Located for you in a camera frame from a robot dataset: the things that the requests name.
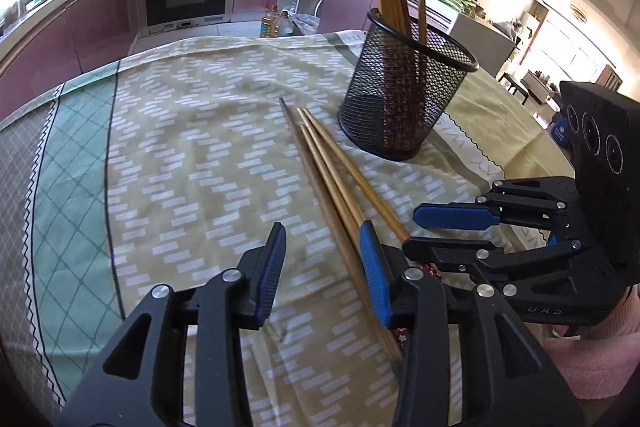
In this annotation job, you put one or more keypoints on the black mesh utensil holder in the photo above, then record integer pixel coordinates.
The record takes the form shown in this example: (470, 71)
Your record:
(400, 107)

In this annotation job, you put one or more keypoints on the pink base cabinet with peninsula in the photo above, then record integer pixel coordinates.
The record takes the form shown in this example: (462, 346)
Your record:
(345, 2)

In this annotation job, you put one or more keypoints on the white plastic bag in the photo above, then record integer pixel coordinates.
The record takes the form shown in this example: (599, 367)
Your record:
(306, 23)

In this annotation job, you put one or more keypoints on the pink base cabinet with sink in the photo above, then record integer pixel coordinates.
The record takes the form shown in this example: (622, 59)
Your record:
(65, 37)

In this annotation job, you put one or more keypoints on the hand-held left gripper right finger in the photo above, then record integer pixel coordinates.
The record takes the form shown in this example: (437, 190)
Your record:
(375, 272)

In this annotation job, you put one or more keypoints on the gold ceiling lamp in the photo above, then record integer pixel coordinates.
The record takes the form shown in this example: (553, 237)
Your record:
(580, 12)

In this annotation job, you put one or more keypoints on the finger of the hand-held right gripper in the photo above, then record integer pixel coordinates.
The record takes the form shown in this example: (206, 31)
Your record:
(450, 252)
(450, 216)

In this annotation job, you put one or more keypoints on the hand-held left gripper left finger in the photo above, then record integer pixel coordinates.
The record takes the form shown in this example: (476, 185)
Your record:
(272, 277)

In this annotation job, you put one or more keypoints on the yellow cooking oil bottle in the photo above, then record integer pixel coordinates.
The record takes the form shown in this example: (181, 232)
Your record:
(269, 24)

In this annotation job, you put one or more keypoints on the beige and teal patterned tablecloth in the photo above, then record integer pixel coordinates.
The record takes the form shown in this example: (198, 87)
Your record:
(200, 157)

